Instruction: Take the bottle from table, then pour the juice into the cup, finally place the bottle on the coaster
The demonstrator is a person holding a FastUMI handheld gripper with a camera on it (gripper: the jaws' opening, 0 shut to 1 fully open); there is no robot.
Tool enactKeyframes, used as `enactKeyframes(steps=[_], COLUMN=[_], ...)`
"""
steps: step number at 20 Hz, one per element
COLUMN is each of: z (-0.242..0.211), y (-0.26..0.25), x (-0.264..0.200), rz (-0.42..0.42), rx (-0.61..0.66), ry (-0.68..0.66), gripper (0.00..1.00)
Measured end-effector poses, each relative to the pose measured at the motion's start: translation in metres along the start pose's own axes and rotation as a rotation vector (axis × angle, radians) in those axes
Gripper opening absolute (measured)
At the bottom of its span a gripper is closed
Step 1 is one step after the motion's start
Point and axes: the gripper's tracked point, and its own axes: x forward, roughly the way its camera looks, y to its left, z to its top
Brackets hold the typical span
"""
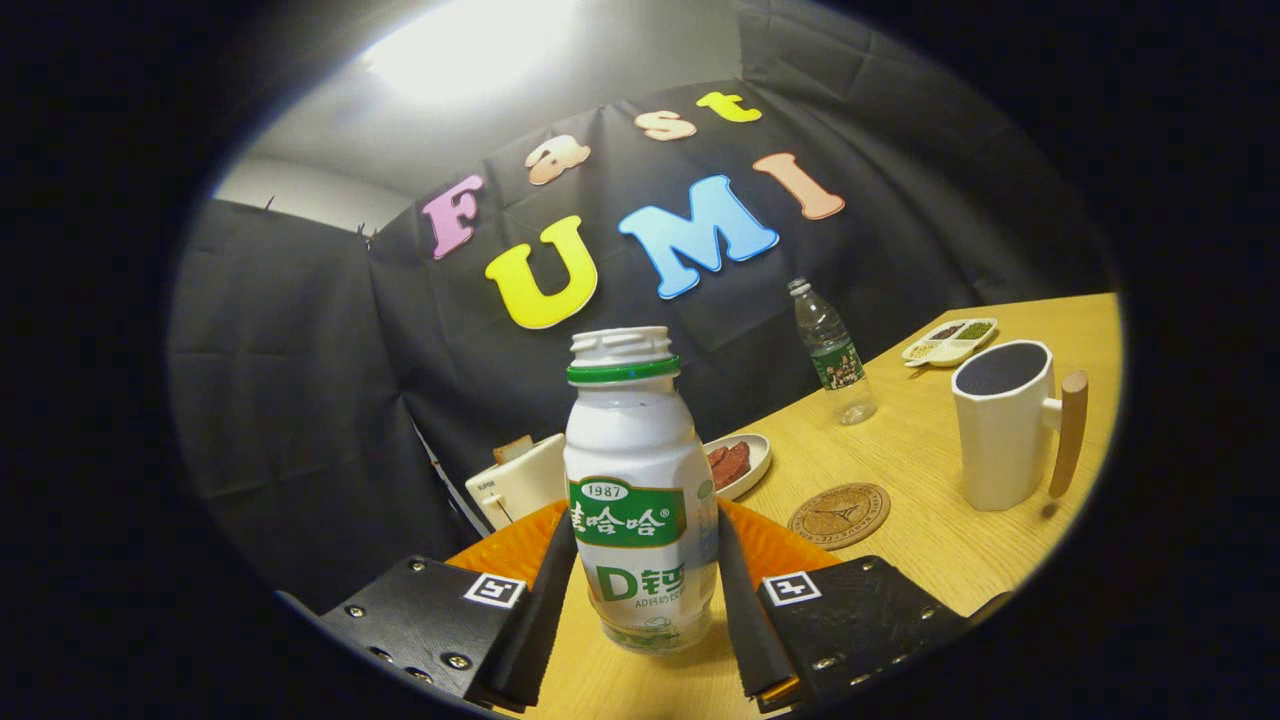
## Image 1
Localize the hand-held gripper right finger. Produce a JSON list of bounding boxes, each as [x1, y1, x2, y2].
[[716, 497, 969, 713]]

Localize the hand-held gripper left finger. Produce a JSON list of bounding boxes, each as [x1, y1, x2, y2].
[[320, 498, 579, 715]]

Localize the round cork coaster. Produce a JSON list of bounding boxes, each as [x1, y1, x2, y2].
[[787, 482, 892, 551]]

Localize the white juice bottle green label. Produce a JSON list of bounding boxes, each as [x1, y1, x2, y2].
[[563, 326, 721, 656]]

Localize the white cup wooden handle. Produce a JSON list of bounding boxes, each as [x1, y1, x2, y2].
[[950, 340, 1089, 512]]

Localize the clear plastic water bottle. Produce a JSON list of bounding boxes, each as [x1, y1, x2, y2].
[[787, 277, 878, 426]]

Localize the white toaster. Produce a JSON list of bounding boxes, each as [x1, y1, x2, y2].
[[465, 432, 569, 533]]

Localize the round grey plate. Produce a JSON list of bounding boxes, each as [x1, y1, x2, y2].
[[702, 432, 773, 502]]

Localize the red meat slices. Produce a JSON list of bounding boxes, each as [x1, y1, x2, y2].
[[706, 441, 752, 491]]

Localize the wooden table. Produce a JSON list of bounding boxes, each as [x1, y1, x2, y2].
[[520, 292, 1123, 720]]

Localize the black backdrop cloth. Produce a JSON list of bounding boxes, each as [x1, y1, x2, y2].
[[168, 0, 1111, 616]]

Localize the white divided tray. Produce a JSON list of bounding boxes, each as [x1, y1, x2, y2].
[[902, 317, 999, 369]]

